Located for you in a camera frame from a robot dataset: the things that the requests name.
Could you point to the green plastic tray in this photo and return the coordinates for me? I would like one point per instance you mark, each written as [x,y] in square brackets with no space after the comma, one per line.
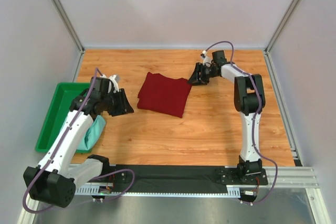
[59,107]

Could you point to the light teal t-shirt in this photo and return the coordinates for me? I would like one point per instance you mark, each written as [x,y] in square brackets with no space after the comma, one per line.
[92,135]

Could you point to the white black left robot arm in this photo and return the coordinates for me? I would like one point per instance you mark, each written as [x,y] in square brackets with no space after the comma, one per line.
[52,181]

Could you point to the right aluminium corner post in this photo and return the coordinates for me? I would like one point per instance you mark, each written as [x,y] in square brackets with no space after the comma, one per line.
[282,24]

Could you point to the aluminium corner post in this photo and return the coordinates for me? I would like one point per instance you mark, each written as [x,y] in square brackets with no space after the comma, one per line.
[282,24]
[65,19]

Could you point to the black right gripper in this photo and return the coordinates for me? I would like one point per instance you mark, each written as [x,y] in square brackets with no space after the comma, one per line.
[196,79]

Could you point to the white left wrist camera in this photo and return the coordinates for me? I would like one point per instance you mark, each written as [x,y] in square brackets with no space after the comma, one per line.
[113,85]

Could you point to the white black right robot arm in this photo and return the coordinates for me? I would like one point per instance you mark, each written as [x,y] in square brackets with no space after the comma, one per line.
[249,100]

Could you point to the dark red t-shirt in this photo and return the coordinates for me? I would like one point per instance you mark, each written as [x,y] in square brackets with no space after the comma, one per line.
[164,95]

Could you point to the aluminium frame rail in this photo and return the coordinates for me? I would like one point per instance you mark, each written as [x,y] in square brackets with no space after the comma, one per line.
[296,177]

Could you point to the left aluminium corner post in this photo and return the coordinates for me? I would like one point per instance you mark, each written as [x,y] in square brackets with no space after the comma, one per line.
[65,19]

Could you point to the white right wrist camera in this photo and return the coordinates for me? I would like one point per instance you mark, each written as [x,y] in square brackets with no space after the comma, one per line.
[206,59]

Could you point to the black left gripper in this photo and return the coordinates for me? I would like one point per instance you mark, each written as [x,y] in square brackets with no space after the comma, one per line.
[124,107]

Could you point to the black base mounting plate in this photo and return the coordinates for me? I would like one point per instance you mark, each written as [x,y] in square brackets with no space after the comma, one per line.
[187,179]

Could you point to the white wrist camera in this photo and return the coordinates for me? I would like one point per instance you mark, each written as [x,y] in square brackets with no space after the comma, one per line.
[206,59]
[113,85]

